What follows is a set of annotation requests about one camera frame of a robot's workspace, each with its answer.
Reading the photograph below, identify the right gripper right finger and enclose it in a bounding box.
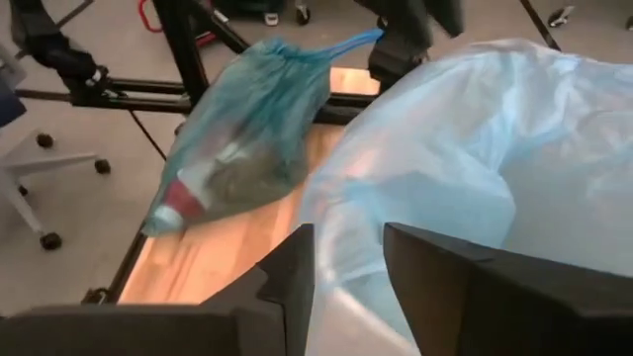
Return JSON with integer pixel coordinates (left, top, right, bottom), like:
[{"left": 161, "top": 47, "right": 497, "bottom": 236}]
[{"left": 383, "top": 222, "right": 633, "bottom": 356}]

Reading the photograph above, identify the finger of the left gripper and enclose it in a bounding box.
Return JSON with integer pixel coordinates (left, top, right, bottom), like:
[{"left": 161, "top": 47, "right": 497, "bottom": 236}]
[{"left": 367, "top": 39, "right": 431, "bottom": 94}]

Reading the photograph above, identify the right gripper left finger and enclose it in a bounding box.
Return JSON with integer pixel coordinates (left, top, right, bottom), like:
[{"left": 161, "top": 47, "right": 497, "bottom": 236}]
[{"left": 0, "top": 222, "right": 317, "bottom": 356}]

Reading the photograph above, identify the light blue bag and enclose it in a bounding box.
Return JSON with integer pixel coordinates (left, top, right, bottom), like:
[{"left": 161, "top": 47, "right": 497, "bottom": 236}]
[{"left": 299, "top": 38, "right": 633, "bottom": 347}]

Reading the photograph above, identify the red protein shake bottle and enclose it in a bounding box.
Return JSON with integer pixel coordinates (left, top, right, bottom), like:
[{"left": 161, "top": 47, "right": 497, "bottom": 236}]
[{"left": 147, "top": 162, "right": 219, "bottom": 233}]

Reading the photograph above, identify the teal plastic trash bag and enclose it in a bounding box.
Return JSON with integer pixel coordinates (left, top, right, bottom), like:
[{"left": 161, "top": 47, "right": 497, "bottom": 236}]
[{"left": 140, "top": 28, "right": 386, "bottom": 237}]

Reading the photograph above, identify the white wheeled office chair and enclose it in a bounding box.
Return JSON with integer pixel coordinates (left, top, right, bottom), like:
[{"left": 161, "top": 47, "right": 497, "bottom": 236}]
[{"left": 0, "top": 42, "right": 113, "bottom": 252}]

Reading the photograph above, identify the red cable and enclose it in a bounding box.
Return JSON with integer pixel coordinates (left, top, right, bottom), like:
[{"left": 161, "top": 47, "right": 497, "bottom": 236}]
[{"left": 136, "top": 0, "right": 219, "bottom": 48}]

